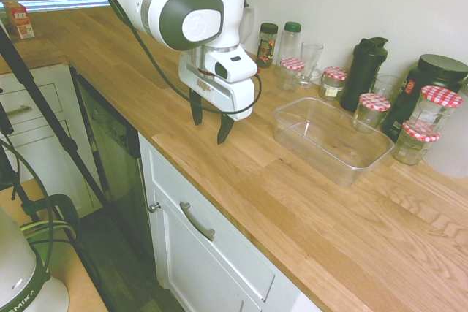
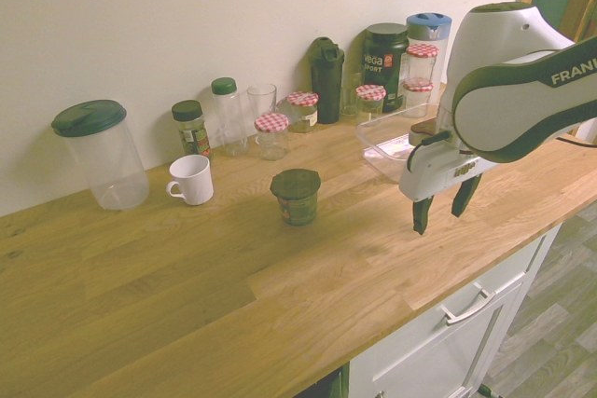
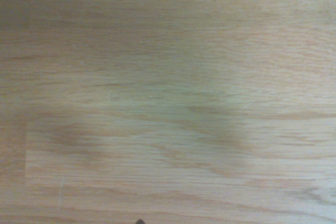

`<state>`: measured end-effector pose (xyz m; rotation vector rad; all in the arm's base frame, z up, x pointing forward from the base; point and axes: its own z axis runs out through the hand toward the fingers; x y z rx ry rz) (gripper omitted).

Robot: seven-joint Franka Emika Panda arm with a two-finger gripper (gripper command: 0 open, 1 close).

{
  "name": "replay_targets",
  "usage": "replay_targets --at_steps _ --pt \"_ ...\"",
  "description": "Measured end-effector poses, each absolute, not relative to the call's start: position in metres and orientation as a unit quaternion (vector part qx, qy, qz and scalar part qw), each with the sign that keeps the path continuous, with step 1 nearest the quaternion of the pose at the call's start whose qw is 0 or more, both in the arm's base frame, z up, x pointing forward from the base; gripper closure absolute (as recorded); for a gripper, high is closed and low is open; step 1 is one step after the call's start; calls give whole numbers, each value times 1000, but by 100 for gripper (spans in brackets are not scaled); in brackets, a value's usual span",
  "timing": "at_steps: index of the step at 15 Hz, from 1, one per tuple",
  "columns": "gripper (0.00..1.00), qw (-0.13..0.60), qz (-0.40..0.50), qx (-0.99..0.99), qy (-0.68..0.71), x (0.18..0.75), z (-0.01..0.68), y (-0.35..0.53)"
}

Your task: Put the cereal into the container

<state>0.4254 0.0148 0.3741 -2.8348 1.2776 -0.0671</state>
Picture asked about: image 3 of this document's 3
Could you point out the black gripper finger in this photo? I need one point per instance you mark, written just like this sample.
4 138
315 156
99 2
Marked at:
140 222

